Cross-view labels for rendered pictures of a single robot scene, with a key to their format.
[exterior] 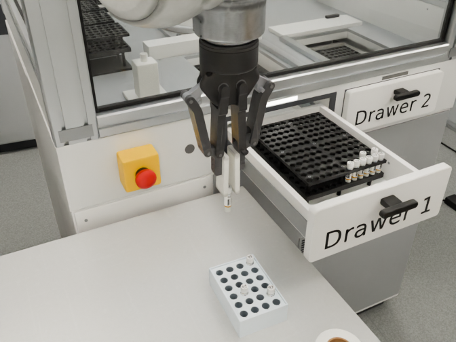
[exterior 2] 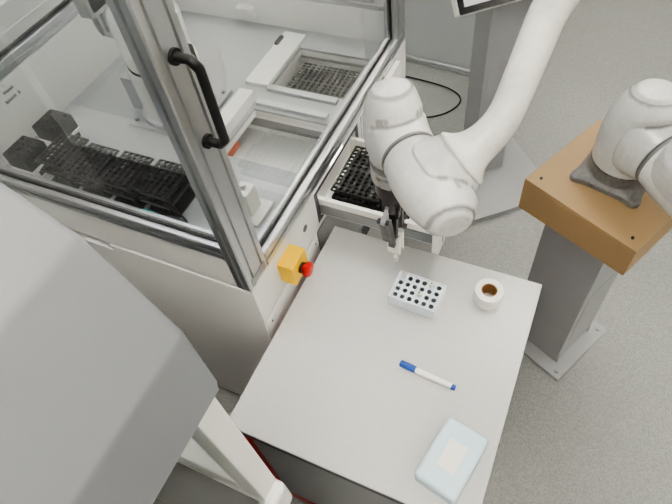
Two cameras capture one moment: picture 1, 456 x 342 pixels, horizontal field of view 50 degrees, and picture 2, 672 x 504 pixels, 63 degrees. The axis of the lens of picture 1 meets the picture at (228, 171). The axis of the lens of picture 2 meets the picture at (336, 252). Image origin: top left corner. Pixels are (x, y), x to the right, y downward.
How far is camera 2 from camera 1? 0.77 m
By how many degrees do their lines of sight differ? 30
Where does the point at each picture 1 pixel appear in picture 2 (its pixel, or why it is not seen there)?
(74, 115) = (255, 263)
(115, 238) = (303, 317)
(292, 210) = (409, 231)
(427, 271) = not seen: hidden behind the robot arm
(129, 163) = (295, 267)
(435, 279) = not seen: hidden behind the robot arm
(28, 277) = (285, 378)
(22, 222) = not seen: hidden behind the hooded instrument
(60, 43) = (241, 227)
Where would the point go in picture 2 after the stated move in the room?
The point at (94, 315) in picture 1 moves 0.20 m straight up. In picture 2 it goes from (351, 367) to (343, 327)
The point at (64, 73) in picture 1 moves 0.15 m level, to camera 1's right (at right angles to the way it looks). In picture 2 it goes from (246, 243) to (302, 205)
